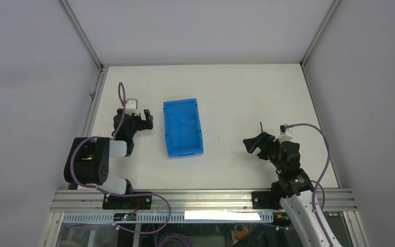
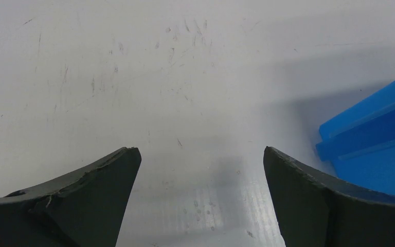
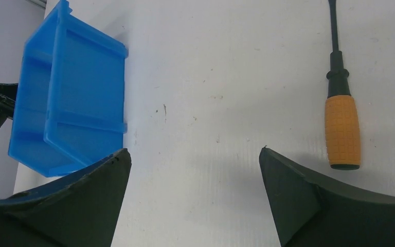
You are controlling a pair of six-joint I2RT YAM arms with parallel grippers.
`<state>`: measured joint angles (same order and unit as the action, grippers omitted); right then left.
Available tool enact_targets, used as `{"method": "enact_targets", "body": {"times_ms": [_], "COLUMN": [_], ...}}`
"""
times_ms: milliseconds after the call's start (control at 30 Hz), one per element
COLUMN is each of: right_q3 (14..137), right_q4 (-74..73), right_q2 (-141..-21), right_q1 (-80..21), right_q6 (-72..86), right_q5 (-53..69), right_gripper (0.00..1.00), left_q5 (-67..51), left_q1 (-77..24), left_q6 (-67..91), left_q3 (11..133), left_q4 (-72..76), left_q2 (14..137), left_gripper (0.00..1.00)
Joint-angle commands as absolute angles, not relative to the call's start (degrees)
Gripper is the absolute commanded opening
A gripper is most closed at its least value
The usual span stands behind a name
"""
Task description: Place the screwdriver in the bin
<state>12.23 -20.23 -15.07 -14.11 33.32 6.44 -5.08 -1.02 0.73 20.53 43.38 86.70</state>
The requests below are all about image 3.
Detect orange black handled screwdriver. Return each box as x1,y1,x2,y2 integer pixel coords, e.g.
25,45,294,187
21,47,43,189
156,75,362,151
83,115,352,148
325,0,361,170

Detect blue plastic bin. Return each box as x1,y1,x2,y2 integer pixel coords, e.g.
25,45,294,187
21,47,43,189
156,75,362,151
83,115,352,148
8,1,128,177

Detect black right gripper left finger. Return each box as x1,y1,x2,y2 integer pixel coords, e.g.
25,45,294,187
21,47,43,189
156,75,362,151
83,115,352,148
0,149,132,246

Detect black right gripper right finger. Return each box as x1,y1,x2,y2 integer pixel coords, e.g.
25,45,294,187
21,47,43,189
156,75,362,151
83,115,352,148
259,147,395,246

